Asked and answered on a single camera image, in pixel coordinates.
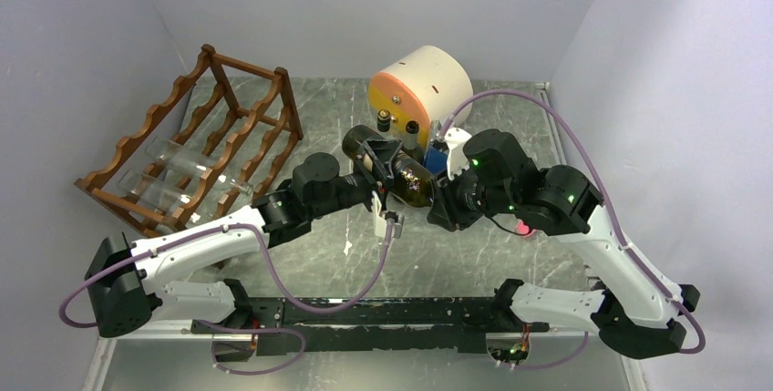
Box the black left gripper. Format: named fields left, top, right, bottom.
left=309, top=139, right=403, bottom=220

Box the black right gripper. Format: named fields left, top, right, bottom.
left=428, top=157, right=518, bottom=231

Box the dark green wine bottle front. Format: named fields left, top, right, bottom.
left=342, top=125, right=434, bottom=208

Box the small clear square bottle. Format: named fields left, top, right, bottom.
left=145, top=137, right=254, bottom=195

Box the clear glass wine bottle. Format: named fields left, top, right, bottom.
left=117, top=170, right=208, bottom=226

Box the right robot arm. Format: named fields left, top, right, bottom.
left=428, top=128, right=700, bottom=359

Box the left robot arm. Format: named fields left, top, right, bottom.
left=78, top=139, right=402, bottom=338

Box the dark wine bottle behind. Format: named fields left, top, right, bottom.
left=402, top=120, right=425, bottom=163

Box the clear bottle with black cap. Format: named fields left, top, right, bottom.
left=376, top=108, right=392, bottom=133

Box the blue bottle with silver cap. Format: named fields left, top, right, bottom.
left=423, top=136, right=448, bottom=175

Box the brown wooden wine rack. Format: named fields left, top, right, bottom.
left=75, top=44, right=304, bottom=237

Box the cream orange yellow cylinder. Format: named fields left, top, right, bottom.
left=368, top=46, right=473, bottom=147

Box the pink eraser block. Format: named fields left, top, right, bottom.
left=514, top=223, right=535, bottom=238

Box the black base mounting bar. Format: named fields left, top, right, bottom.
left=191, top=286, right=549, bottom=361

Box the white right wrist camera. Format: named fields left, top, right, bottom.
left=444, top=127, right=472, bottom=180

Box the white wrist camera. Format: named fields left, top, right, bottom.
left=370, top=190, right=405, bottom=240
left=444, top=127, right=472, bottom=180

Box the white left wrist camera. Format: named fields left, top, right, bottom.
left=370, top=190, right=405, bottom=240

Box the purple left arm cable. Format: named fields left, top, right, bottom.
left=58, top=219, right=397, bottom=330

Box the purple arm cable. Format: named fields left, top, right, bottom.
left=58, top=219, right=397, bottom=330
left=438, top=88, right=706, bottom=355

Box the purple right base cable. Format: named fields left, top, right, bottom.
left=495, top=327, right=590, bottom=373

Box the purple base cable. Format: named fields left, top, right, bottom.
left=199, top=320, right=308, bottom=376
left=495, top=327, right=590, bottom=373

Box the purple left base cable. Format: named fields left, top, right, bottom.
left=199, top=320, right=308, bottom=376

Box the aluminium frame rail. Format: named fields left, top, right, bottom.
left=81, top=273, right=650, bottom=391

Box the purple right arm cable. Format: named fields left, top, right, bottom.
left=438, top=88, right=706, bottom=355

